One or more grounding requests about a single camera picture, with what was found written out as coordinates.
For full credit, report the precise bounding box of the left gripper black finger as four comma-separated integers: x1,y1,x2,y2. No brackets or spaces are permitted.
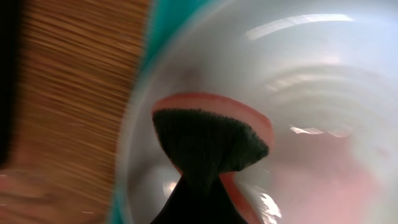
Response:
151,176,247,224

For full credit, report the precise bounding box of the dark green sponge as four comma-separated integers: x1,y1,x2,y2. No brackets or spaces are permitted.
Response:
151,92,275,224

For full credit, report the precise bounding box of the light blue plate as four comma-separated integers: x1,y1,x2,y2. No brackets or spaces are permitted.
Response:
120,0,397,223

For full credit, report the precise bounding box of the teal plastic tray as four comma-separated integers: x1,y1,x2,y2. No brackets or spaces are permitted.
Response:
106,0,210,224

